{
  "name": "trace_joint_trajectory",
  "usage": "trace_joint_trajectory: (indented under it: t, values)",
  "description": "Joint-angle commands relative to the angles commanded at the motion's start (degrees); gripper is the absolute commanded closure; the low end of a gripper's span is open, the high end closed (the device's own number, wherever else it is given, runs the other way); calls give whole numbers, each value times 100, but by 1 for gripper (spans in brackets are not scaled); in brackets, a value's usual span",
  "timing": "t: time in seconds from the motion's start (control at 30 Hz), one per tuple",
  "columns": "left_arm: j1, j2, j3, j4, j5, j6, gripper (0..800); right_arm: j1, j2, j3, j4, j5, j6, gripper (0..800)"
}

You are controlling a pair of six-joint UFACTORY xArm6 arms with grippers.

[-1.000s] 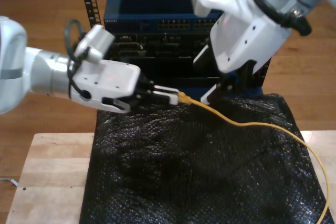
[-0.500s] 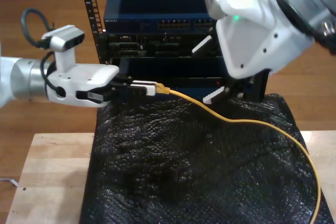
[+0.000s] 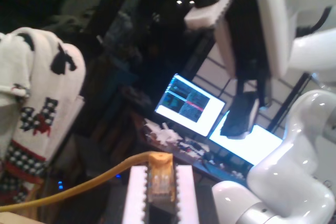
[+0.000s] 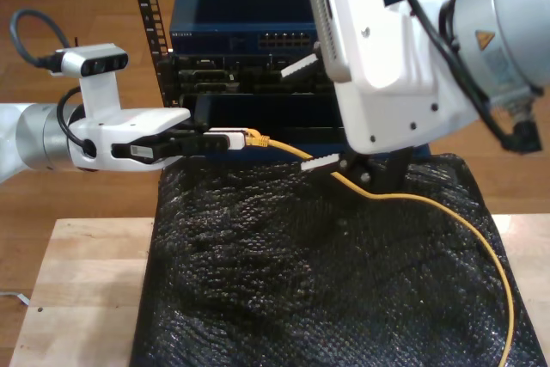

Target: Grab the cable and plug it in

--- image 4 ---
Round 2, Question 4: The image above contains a yellow network cable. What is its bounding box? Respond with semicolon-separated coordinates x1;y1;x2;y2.
243;128;516;367

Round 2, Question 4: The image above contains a black perforated equipment rack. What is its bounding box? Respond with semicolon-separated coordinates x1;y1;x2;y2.
126;0;489;111

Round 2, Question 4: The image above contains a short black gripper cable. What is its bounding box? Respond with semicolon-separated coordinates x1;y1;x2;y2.
55;86;98;157
400;0;543;154

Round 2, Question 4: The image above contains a grey flat strip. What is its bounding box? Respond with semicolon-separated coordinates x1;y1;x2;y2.
0;291;32;306

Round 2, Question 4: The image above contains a black bubble wrap mat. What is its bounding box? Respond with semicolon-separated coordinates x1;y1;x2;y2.
128;152;549;367

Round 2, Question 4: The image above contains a black Dell rack server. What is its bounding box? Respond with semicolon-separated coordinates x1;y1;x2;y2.
171;52;340;95

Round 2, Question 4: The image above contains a blue base board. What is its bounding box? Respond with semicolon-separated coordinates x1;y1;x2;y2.
171;143;432;166

